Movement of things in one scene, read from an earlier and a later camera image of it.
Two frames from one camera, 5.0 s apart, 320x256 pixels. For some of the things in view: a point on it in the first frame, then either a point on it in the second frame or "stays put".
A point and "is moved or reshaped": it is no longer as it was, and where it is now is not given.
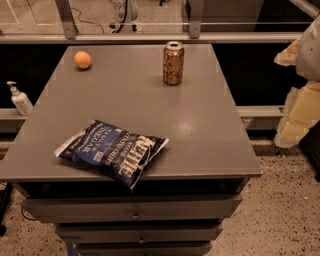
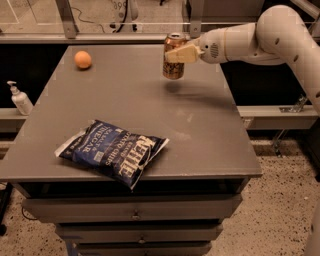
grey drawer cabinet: x=195 y=183 stays put
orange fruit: x=82 y=59 stays put
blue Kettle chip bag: x=116 y=154 stays put
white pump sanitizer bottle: x=21 y=100 stays put
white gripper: x=310 y=55 to x=212 y=47
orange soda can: x=173 y=63 is moved or reshaped
